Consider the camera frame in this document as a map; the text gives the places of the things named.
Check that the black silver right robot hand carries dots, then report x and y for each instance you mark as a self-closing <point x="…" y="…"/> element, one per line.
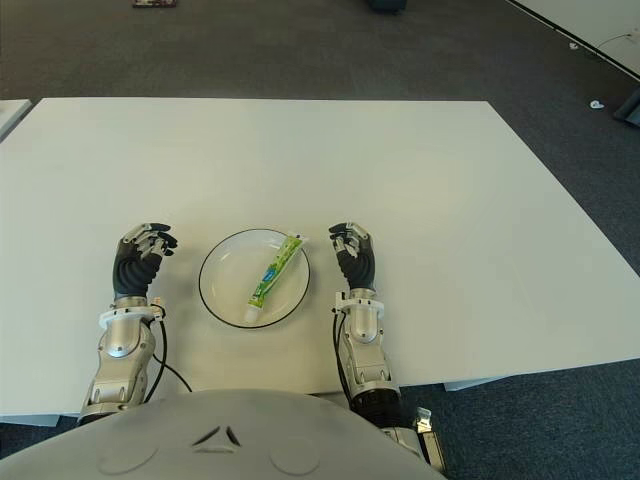
<point x="361" y="265"/>

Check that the dark grey slanted object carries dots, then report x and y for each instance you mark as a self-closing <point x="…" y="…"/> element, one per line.
<point x="629" y="107"/>

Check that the grey robot torso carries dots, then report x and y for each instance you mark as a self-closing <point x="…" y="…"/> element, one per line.
<point x="220" y="440"/>

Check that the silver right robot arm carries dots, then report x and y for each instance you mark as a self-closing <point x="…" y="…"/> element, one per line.
<point x="365" y="340"/>

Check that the green white toothpaste tube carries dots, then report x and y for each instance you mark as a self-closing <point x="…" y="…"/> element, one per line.
<point x="272" y="275"/>

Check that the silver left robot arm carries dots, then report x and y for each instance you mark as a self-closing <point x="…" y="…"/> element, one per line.
<point x="120" y="340"/>

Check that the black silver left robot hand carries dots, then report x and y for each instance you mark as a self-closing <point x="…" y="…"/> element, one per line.
<point x="132" y="272"/>

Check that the colourful flat box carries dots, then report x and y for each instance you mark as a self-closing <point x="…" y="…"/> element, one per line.
<point x="154" y="3"/>

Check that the small white side table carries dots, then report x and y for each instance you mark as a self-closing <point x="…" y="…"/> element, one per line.
<point x="11" y="117"/>

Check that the long white table black edge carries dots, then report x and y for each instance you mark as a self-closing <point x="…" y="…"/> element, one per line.
<point x="575" y="20"/>

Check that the white plate with black rim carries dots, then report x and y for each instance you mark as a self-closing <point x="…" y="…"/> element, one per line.
<point x="227" y="280"/>

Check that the white curled floor scrap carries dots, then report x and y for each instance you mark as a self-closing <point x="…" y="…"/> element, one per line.
<point x="595" y="104"/>

